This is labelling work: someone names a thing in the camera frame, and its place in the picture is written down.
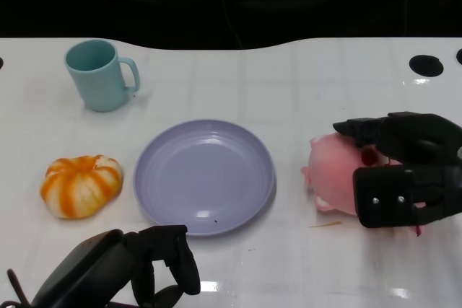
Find pink plush beaver doll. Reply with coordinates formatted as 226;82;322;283
301;132;429;239

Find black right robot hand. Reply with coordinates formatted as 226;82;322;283
332;111;462;229

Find black cable at robot arm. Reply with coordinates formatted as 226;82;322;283
6;268;32;307

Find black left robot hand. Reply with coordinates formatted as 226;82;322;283
30;224;201;308

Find light blue mug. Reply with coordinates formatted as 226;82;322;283
64;39;141;113

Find purple round plate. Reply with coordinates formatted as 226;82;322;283
134;118;278;237

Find orange white striped plush pumpkin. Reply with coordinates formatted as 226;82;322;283
40;154;124;220

